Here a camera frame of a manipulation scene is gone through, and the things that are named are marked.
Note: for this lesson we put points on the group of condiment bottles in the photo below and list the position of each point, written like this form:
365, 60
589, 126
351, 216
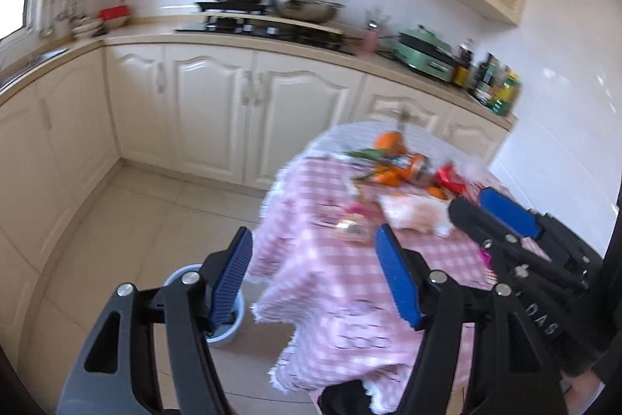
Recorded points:
495, 87

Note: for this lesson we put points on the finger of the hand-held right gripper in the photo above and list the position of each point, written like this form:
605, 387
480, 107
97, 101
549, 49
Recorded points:
471, 215
508, 207

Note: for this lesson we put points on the pink checked tablecloth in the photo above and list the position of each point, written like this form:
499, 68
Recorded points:
330, 279

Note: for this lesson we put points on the red bowl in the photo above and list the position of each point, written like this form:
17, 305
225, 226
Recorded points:
115, 14

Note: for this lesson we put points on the small foil wrapper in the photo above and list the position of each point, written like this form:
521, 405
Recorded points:
352, 229

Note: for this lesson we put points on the white plastic bag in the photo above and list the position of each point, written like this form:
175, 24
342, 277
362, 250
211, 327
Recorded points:
413, 213

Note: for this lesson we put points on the red packet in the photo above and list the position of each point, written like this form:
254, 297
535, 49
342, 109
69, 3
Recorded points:
449, 179

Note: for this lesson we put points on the tangerine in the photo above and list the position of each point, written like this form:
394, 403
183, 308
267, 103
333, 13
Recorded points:
435, 192
389, 142
388, 177

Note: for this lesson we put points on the orange soda bottle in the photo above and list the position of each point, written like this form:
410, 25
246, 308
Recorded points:
413, 166

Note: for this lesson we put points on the cream lower kitchen cabinets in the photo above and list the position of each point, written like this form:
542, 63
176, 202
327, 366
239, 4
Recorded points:
204, 104

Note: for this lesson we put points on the stack of white dishes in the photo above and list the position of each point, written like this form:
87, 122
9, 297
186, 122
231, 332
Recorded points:
87, 28

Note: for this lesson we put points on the person's right forearm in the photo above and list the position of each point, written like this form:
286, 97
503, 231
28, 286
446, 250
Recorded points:
583, 391

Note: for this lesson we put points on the pink utensil holder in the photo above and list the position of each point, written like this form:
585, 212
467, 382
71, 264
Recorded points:
371, 40

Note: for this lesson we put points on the black gas stove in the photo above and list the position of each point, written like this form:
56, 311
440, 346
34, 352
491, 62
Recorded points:
272, 31

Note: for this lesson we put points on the steel wok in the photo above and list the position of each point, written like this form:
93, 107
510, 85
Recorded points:
306, 9

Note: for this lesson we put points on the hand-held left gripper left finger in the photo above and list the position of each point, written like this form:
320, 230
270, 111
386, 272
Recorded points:
233, 274

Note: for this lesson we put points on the beige kitchen countertop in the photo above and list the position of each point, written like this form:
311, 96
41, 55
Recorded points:
141, 36

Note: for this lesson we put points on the blue plastic bin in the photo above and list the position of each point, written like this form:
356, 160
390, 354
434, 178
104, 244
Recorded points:
226, 339

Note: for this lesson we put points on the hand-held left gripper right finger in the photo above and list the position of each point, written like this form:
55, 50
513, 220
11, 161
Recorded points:
398, 279

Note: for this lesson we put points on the green electric grill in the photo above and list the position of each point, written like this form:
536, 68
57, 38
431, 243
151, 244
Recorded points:
422, 53

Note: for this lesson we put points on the steel sink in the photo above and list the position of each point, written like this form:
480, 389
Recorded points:
34, 65

